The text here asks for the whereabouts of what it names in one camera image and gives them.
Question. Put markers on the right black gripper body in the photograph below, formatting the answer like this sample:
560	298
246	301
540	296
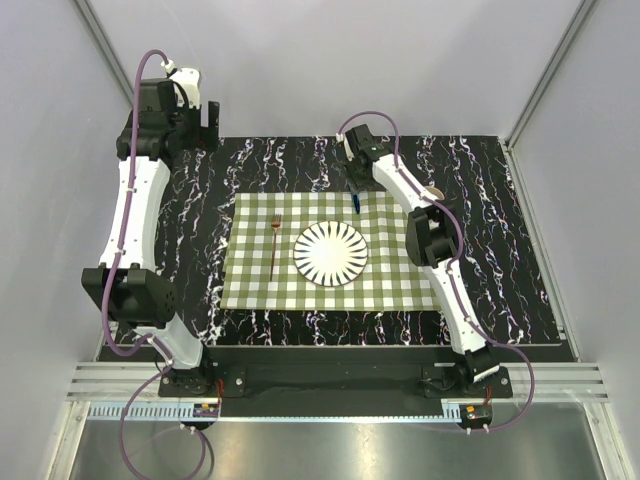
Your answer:
356	181

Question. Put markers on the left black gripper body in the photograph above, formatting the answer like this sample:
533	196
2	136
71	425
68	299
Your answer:
192	135

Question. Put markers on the blue plastic knife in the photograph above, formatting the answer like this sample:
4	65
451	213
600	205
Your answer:
355	198

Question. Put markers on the beige paper cup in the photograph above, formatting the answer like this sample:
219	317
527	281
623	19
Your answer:
438	194

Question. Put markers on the white blue striped plate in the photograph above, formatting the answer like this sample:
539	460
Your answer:
330	253

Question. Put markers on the brown wooden fork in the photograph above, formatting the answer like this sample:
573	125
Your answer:
276	222

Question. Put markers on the green checkered cloth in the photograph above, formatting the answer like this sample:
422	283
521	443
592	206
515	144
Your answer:
390	282

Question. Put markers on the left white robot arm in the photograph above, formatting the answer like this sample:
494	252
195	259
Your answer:
125	285

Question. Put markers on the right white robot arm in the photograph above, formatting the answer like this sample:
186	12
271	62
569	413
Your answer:
433	241

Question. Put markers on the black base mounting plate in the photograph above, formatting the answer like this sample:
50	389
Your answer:
423	372

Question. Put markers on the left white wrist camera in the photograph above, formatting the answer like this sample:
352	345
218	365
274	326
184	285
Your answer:
186	82

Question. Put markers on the left aluminium frame post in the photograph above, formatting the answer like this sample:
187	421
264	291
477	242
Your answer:
99	38

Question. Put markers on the aluminium frame post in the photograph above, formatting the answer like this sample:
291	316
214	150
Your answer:
568	39
99	38

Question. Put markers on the right aluminium frame post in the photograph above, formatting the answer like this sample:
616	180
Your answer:
568	39

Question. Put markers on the aluminium front rail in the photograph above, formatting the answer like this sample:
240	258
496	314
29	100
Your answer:
131	389

